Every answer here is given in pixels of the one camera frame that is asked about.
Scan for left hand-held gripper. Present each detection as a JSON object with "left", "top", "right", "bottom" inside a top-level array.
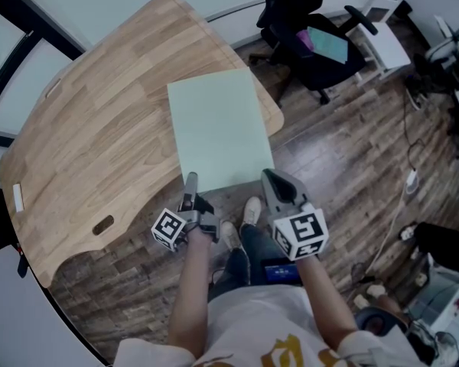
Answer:
[{"left": 151, "top": 172, "right": 221, "bottom": 252}]

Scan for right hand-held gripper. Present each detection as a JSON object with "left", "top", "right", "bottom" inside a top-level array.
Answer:
[{"left": 261, "top": 168, "right": 330, "bottom": 262}]

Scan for light green cloth sheet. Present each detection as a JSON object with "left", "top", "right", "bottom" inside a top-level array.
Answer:
[{"left": 167, "top": 67, "right": 275, "bottom": 193}]

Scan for person's left forearm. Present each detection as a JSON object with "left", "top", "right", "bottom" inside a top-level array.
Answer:
[{"left": 167, "top": 229, "right": 213, "bottom": 355}]

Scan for person's right forearm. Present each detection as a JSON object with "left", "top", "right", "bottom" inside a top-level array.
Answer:
[{"left": 296, "top": 254, "right": 359, "bottom": 353}]

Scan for person's right white shoe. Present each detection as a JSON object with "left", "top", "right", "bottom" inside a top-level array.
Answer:
[{"left": 239, "top": 196, "right": 262, "bottom": 227}]

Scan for person's white shoe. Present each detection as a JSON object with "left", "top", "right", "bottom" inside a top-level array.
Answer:
[
  {"left": 220, "top": 220, "right": 243, "bottom": 252},
  {"left": 239, "top": 196, "right": 262, "bottom": 227}
]

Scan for person's left white shoe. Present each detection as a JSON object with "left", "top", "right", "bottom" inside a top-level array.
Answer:
[{"left": 220, "top": 220, "right": 243, "bottom": 252}]

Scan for black device with blue screen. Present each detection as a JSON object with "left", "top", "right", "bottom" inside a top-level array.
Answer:
[{"left": 260, "top": 258, "right": 301, "bottom": 286}]

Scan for person's dark trousers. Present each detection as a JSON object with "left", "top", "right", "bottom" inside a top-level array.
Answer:
[{"left": 208, "top": 223, "right": 288, "bottom": 301}]

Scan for wooden table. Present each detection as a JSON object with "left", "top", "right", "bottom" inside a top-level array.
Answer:
[{"left": 0, "top": 0, "right": 285, "bottom": 288}]

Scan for white power adapter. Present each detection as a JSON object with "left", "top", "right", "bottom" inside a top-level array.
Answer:
[{"left": 405, "top": 169, "right": 420, "bottom": 195}]

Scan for person's white printed shirt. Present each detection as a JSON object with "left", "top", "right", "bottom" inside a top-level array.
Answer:
[{"left": 114, "top": 284, "right": 418, "bottom": 367}]

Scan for black mesh office chair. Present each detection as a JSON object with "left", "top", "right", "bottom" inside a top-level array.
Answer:
[{"left": 249, "top": 0, "right": 379, "bottom": 106}]

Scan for teal book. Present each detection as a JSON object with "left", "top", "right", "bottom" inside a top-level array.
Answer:
[{"left": 307, "top": 27, "right": 348, "bottom": 65}]

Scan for purple object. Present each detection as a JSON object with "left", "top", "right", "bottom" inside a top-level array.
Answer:
[{"left": 296, "top": 30, "right": 314, "bottom": 53}]

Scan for white block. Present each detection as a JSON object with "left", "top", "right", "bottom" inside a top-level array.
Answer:
[{"left": 12, "top": 183, "right": 24, "bottom": 213}]

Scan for white wooden chair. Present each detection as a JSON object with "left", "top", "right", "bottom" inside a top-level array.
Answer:
[{"left": 346, "top": 0, "right": 412, "bottom": 87}]

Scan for large black framed window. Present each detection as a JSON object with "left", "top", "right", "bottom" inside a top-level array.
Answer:
[{"left": 0, "top": 0, "right": 87, "bottom": 147}]

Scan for white cable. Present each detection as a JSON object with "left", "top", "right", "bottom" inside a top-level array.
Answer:
[{"left": 361, "top": 193, "right": 409, "bottom": 278}]

